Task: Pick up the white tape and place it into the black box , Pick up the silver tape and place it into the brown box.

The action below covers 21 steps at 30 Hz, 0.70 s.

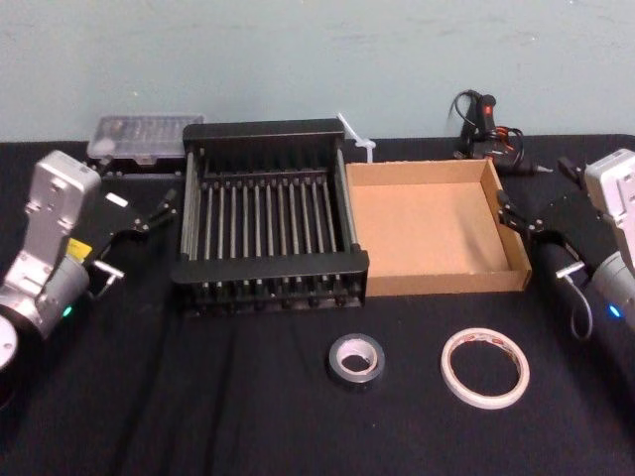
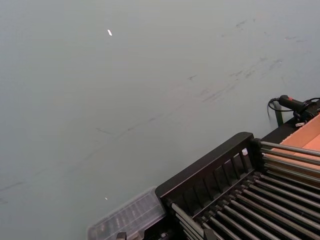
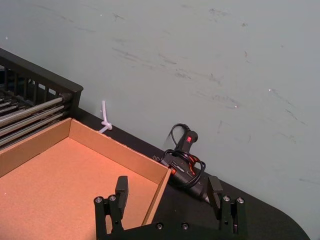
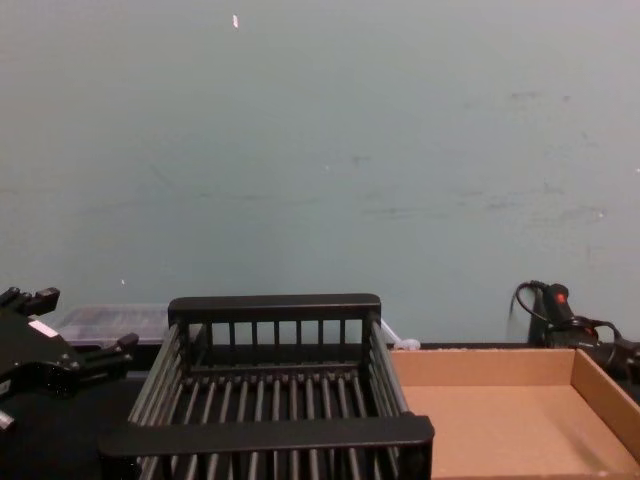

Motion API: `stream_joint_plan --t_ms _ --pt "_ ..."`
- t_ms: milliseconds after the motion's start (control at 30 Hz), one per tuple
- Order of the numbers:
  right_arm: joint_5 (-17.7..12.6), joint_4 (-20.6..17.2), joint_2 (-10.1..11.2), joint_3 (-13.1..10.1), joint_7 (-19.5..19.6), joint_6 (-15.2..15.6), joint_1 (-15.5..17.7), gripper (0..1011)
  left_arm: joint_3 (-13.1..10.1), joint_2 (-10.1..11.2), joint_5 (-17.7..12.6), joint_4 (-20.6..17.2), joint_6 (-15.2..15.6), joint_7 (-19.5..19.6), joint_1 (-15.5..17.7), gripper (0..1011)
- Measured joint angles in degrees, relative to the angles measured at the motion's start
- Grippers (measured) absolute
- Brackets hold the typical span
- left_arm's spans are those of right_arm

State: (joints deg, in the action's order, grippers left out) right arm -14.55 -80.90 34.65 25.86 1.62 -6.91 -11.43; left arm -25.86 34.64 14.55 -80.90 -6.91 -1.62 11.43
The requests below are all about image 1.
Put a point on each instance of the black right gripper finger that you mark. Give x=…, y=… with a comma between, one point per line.
x=508, y=208
x=523, y=230

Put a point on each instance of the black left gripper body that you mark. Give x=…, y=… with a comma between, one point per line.
x=109, y=220

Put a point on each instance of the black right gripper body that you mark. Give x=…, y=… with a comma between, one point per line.
x=570, y=213

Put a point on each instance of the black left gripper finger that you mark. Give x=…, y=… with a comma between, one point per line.
x=160, y=204
x=164, y=218

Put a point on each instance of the white tape roll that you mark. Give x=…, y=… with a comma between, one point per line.
x=449, y=382

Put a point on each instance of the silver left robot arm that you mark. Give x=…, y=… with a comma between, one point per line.
x=47, y=198

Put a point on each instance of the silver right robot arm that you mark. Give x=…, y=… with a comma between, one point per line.
x=615, y=188

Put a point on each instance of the clear plastic case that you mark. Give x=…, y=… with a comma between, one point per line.
x=144, y=136

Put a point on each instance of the shallow brown cardboard tray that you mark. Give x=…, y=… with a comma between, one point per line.
x=426, y=228

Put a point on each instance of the black rack with steel bars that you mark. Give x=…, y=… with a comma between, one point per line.
x=268, y=270

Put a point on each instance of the black table cloth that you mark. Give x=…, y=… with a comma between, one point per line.
x=248, y=421

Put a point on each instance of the plain pale wall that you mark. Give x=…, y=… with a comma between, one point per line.
x=297, y=59

